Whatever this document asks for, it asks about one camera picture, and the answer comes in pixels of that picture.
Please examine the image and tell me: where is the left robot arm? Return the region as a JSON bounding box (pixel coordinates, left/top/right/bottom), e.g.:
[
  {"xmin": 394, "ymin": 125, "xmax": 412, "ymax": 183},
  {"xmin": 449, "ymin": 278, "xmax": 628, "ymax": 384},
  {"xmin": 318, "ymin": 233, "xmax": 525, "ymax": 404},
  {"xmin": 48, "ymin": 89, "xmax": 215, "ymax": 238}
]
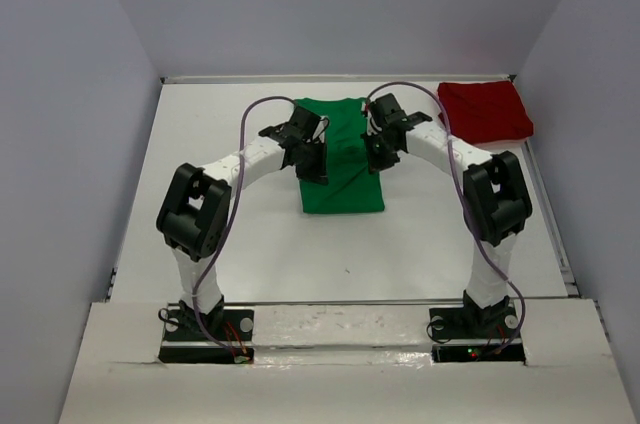
[{"xmin": 156, "ymin": 106, "xmax": 330, "ymax": 344}]

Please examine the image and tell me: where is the folded red t-shirt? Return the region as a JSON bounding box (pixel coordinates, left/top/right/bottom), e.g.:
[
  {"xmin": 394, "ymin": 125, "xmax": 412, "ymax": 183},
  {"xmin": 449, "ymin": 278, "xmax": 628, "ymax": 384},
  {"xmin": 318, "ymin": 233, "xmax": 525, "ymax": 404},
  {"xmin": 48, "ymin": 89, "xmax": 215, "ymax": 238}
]
[{"xmin": 437, "ymin": 81, "xmax": 535, "ymax": 145}]

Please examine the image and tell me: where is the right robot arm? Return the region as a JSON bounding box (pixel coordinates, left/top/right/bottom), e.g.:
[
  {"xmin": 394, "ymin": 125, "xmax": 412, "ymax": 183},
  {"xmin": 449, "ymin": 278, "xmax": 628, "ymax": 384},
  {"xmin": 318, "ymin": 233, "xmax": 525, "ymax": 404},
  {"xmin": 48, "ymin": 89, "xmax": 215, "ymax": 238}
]
[{"xmin": 362, "ymin": 94, "xmax": 533, "ymax": 344}]

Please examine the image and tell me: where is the aluminium rail right edge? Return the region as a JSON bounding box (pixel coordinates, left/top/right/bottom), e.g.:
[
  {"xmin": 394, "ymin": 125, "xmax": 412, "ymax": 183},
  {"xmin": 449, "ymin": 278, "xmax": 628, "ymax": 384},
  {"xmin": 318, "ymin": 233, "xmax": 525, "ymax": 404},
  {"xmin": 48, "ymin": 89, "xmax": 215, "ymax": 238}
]
[{"xmin": 522, "ymin": 140, "xmax": 581, "ymax": 298}]

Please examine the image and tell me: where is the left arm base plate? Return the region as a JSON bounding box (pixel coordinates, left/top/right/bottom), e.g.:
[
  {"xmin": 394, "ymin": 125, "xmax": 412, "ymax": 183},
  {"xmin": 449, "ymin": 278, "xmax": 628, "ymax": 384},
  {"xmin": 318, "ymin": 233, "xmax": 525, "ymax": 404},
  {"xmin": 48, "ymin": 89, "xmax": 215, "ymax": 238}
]
[{"xmin": 158, "ymin": 305, "xmax": 255, "ymax": 365}]

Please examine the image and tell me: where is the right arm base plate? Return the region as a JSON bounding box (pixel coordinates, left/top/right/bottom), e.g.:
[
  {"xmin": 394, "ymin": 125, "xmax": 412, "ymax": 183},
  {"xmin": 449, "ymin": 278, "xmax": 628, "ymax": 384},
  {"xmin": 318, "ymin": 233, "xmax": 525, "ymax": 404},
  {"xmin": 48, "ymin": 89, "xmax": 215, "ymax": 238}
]
[{"xmin": 425, "ymin": 307, "xmax": 526, "ymax": 364}]

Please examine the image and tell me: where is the green t-shirt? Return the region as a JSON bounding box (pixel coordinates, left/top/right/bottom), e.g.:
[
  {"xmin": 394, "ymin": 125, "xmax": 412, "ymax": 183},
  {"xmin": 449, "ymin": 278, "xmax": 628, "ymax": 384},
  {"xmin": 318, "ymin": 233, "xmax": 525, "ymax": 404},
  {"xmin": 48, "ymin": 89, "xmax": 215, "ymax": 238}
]
[{"xmin": 297, "ymin": 97, "xmax": 385, "ymax": 215}]

